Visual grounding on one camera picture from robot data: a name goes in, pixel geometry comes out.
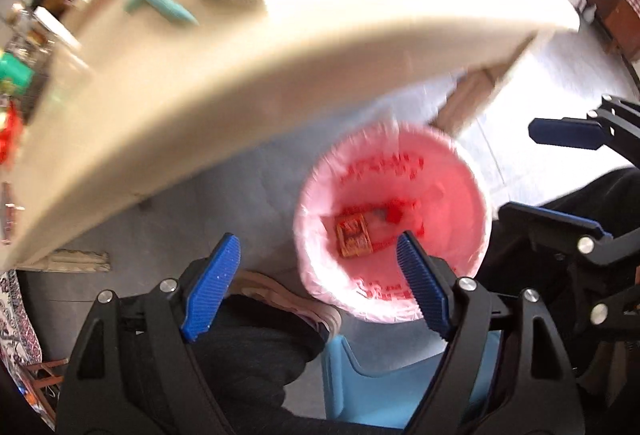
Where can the black white floral cloth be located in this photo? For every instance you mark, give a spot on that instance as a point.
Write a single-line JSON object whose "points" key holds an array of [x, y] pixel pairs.
{"points": [[20, 330]]}

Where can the person's left leg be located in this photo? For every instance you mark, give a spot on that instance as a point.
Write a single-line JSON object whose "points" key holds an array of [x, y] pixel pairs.
{"points": [[250, 365]]}

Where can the red plastic tray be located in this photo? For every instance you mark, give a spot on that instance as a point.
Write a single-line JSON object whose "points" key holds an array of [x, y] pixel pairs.
{"points": [[9, 135]]}

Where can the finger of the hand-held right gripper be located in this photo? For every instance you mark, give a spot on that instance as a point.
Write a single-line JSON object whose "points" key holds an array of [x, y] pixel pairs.
{"points": [[565, 133], [555, 219]]}

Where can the orange crumpled wrapper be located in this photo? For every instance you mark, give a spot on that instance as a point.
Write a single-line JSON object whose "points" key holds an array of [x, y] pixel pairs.
{"points": [[354, 235]]}

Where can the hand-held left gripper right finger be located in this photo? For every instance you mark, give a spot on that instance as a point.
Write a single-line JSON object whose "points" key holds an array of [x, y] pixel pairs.
{"points": [[422, 287]]}

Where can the clear glass jar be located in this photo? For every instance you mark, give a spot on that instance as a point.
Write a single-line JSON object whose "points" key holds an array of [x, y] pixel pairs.
{"points": [[30, 32]]}

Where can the light blue plastic stool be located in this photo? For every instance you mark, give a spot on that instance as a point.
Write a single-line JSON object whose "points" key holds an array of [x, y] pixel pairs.
{"points": [[370, 390]]}

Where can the pink lined trash bin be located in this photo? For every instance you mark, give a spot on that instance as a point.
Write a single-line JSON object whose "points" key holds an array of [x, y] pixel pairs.
{"points": [[440, 175]]}

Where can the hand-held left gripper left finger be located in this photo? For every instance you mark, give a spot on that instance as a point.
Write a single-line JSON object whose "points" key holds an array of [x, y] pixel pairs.
{"points": [[212, 287]]}

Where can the grey ridged object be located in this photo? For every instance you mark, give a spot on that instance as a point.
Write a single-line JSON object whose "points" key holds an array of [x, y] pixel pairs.
{"points": [[77, 261]]}

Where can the green drinking bottle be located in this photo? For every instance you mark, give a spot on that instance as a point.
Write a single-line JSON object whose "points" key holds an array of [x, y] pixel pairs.
{"points": [[15, 75]]}

